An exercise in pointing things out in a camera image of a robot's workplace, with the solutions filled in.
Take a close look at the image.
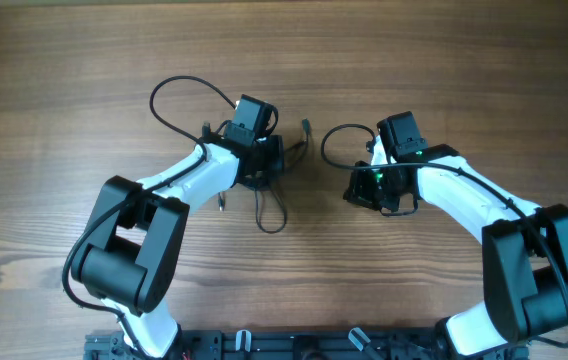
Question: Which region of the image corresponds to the black USB cable bundle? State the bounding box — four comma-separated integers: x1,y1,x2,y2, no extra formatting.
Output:
202,118,313,235

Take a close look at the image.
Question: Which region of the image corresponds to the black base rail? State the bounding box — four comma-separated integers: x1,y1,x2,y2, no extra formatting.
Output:
83,327,530,360

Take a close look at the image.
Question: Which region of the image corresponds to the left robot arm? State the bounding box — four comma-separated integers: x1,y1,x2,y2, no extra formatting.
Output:
62,95,284,359

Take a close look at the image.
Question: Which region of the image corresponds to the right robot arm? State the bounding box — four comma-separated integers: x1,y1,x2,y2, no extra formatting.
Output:
343,112,568,359

